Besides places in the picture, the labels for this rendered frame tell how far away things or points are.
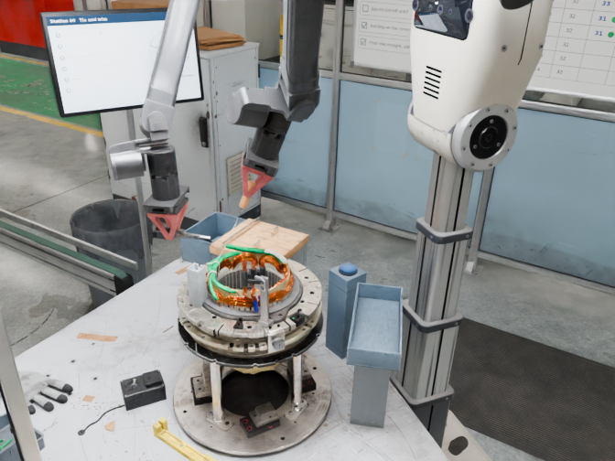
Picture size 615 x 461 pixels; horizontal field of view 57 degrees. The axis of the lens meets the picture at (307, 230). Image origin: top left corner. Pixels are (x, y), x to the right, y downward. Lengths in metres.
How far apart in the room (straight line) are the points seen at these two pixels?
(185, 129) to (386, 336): 2.56
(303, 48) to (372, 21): 2.47
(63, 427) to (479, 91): 1.18
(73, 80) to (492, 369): 2.16
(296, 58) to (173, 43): 0.34
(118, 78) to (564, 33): 2.06
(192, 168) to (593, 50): 2.31
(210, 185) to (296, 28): 2.76
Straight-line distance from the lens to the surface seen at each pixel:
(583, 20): 3.09
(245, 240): 1.54
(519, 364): 2.94
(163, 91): 1.17
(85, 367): 1.63
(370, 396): 1.34
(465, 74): 1.18
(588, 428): 2.74
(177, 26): 1.21
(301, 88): 0.99
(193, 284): 1.20
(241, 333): 1.15
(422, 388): 1.64
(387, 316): 1.33
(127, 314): 1.79
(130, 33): 2.14
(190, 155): 3.63
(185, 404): 1.44
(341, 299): 1.47
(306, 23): 0.89
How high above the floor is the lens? 1.80
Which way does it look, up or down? 28 degrees down
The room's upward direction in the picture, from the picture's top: 2 degrees clockwise
